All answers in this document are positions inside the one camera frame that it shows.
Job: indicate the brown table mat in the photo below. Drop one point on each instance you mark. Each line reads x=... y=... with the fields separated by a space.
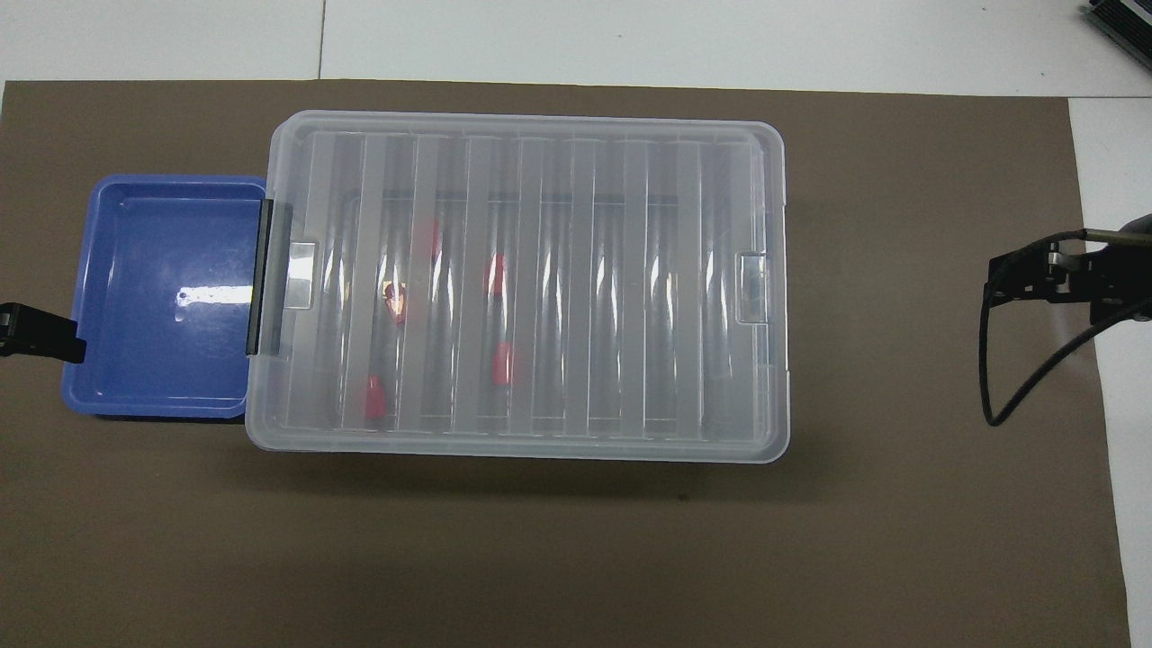
x=576 y=558

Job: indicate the red block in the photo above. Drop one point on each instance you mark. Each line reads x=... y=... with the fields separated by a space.
x=427 y=241
x=502 y=364
x=373 y=398
x=393 y=303
x=494 y=274

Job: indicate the black finned device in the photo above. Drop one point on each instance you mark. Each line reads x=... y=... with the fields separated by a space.
x=1129 y=22

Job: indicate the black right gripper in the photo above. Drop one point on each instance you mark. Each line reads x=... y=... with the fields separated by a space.
x=1120 y=283

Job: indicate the blue plastic tray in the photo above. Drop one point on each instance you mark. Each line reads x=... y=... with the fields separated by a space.
x=162 y=360

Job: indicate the clear plastic box lid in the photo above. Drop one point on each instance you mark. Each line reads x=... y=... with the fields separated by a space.
x=576 y=126

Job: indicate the clear plastic storage box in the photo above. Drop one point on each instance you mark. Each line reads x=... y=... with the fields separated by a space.
x=576 y=315

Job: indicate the dark grey box latch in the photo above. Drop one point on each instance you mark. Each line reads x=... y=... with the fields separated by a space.
x=265 y=270

